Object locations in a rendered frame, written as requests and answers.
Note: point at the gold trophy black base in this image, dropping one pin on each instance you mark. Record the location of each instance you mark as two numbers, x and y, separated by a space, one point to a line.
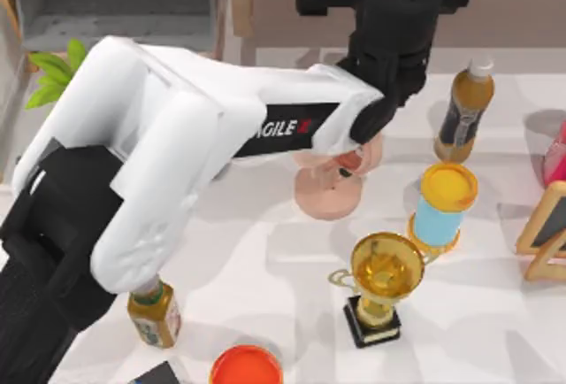
380 269

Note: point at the green leafy plant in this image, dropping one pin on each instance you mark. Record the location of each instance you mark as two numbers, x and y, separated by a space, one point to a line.
53 72

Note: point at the pink container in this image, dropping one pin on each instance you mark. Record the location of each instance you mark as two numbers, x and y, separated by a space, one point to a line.
557 154

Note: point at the black book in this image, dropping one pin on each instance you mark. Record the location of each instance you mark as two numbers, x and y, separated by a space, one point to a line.
157 375

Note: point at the orange round lid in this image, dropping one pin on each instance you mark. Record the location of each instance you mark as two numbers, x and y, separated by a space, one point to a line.
247 366

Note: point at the blue can yellow lid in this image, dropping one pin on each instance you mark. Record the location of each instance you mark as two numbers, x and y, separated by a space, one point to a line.
442 211

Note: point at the wooden framed blackboard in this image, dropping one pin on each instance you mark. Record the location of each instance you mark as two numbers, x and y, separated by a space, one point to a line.
548 225

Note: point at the small red object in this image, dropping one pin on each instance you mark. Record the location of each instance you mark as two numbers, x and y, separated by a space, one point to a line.
350 163

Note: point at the brown bottle white cap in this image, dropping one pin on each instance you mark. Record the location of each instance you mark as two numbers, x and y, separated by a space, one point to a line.
464 114

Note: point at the amber bottle green label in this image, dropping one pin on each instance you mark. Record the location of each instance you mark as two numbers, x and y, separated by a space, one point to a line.
157 317

